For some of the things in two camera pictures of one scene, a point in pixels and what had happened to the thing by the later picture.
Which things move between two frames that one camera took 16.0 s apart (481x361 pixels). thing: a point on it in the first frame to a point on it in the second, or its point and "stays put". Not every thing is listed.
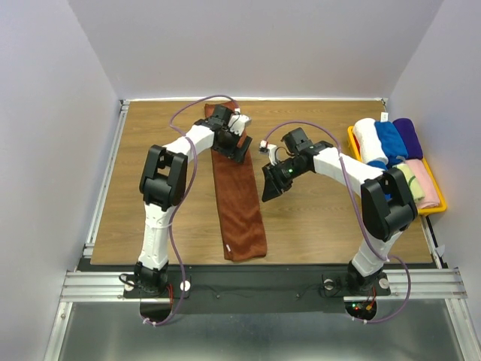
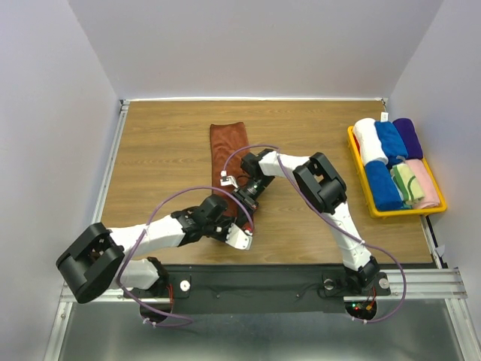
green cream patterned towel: x=417 y=192 stays put
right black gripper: x=273 y=183 to x=249 y=200
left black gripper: x=234 y=152 to x=228 y=221
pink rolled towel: x=431 y=198 stays put
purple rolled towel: x=410 y=138 stays put
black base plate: x=260 y=289 stays put
